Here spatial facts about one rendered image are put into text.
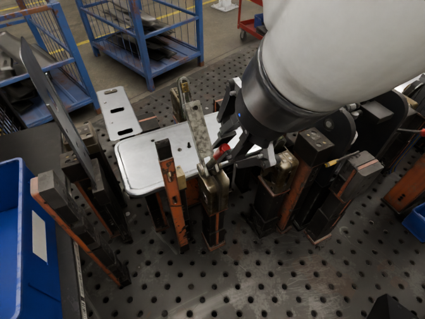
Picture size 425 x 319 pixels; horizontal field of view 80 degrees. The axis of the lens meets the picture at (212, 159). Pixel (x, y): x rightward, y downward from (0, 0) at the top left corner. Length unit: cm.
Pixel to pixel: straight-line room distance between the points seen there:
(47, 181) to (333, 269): 82
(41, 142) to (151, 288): 53
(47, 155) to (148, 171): 27
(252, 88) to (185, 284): 71
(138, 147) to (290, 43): 64
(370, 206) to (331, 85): 97
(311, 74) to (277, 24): 4
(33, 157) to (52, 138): 7
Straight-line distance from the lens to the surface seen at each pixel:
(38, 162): 79
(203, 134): 58
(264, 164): 33
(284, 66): 19
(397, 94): 74
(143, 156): 73
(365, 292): 96
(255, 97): 23
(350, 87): 18
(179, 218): 69
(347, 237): 102
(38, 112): 267
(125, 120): 87
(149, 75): 275
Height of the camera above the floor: 152
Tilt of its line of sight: 48 degrees down
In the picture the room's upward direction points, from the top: straight up
